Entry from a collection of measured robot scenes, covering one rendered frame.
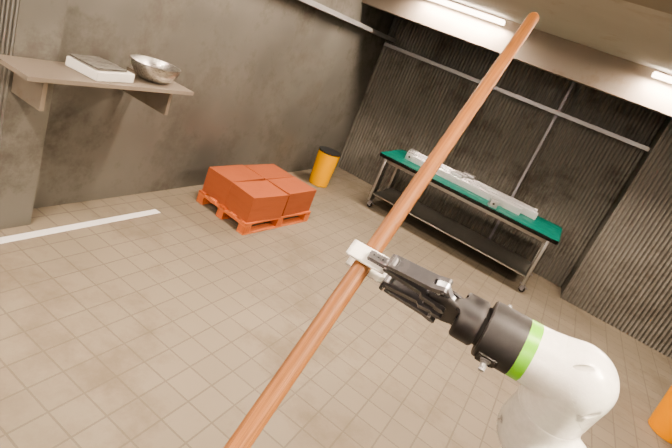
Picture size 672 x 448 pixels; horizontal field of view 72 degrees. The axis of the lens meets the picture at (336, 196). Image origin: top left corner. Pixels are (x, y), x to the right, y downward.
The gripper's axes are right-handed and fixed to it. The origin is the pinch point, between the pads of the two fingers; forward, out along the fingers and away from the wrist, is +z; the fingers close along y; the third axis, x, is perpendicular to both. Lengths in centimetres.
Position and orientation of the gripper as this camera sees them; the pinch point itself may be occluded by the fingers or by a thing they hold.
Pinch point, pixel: (367, 261)
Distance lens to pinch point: 78.7
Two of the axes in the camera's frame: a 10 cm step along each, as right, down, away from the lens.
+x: 5.4, -7.0, 4.7
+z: -8.4, -4.4, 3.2
